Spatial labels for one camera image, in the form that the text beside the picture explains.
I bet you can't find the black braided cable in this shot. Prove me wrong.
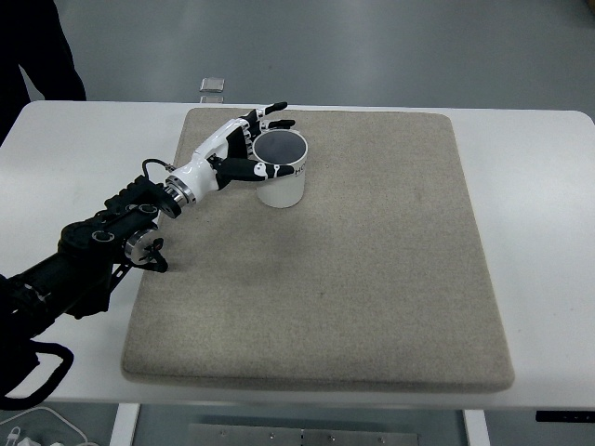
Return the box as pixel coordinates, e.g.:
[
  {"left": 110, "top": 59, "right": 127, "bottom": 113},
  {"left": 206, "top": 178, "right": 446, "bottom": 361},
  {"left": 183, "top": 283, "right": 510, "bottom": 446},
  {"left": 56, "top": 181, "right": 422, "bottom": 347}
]
[{"left": 0, "top": 341, "right": 75, "bottom": 411}]

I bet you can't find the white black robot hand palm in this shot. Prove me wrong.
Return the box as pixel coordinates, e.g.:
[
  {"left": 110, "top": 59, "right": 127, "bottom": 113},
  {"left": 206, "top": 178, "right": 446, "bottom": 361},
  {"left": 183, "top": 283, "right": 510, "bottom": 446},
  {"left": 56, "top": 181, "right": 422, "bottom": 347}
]
[{"left": 172, "top": 118, "right": 246, "bottom": 203}]

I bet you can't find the small metal floor plate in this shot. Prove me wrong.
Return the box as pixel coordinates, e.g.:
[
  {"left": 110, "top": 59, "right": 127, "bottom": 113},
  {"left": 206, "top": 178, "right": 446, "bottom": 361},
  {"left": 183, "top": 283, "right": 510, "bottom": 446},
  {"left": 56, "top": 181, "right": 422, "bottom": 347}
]
[{"left": 200, "top": 77, "right": 225, "bottom": 93}]

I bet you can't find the white cup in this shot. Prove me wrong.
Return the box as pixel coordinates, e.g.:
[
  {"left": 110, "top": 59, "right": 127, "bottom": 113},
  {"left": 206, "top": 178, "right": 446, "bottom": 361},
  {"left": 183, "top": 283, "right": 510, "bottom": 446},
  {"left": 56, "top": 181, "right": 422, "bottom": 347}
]
[{"left": 253, "top": 129, "right": 308, "bottom": 208}]

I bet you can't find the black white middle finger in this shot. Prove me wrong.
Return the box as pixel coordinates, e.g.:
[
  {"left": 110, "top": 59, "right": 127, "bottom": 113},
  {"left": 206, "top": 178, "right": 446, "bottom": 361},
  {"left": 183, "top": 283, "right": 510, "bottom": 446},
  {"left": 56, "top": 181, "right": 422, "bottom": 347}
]
[{"left": 249, "top": 119, "right": 296, "bottom": 136}]

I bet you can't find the black table control panel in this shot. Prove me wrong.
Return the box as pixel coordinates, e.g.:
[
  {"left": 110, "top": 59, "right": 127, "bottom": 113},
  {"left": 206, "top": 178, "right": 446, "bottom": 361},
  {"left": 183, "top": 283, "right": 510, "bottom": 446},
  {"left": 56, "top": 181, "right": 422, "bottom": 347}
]
[{"left": 535, "top": 411, "right": 595, "bottom": 424}]

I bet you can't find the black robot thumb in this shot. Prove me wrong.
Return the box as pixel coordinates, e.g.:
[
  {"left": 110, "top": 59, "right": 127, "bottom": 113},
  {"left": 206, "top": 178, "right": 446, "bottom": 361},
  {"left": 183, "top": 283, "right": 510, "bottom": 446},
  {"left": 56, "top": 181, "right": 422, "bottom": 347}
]
[{"left": 214, "top": 157, "right": 295, "bottom": 190}]

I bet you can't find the white cable on floor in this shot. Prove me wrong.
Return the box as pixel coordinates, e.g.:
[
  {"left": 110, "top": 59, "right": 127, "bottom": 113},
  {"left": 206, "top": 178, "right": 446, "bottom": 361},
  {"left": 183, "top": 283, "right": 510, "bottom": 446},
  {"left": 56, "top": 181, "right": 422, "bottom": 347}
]
[{"left": 0, "top": 405, "right": 94, "bottom": 446}]

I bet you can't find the beige felt mat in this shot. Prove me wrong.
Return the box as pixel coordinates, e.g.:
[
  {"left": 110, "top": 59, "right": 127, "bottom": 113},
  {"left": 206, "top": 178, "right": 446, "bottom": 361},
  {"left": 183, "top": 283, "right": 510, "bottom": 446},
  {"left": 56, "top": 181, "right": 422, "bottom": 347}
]
[{"left": 122, "top": 111, "right": 514, "bottom": 393}]

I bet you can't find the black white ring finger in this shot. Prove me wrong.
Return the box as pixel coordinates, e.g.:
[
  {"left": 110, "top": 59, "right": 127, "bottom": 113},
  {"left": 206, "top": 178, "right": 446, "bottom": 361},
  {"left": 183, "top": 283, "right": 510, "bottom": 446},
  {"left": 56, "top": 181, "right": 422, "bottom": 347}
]
[{"left": 234, "top": 129, "right": 258, "bottom": 158}]

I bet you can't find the person in black clothes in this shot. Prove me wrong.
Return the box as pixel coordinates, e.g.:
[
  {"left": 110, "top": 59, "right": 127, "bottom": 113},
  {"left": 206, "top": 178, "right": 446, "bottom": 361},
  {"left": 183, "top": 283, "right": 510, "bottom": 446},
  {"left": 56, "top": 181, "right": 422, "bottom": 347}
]
[{"left": 1, "top": 1, "right": 86, "bottom": 139}]

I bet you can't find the white table leg frame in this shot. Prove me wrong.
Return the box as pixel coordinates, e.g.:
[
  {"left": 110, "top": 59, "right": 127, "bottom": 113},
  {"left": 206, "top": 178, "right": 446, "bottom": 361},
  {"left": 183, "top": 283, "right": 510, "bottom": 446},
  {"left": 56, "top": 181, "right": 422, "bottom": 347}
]
[{"left": 109, "top": 403, "right": 140, "bottom": 446}]

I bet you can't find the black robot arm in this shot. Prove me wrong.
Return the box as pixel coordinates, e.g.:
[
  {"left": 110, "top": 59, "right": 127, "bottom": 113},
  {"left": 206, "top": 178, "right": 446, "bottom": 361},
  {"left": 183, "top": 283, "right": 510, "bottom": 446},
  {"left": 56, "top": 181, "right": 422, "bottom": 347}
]
[{"left": 1, "top": 102, "right": 296, "bottom": 347}]

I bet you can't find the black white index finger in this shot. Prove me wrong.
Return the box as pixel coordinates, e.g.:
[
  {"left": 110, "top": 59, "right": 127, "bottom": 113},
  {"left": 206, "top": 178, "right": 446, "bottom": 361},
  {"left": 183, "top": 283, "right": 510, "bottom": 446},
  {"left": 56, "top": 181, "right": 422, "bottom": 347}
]
[{"left": 244, "top": 101, "right": 288, "bottom": 125}]

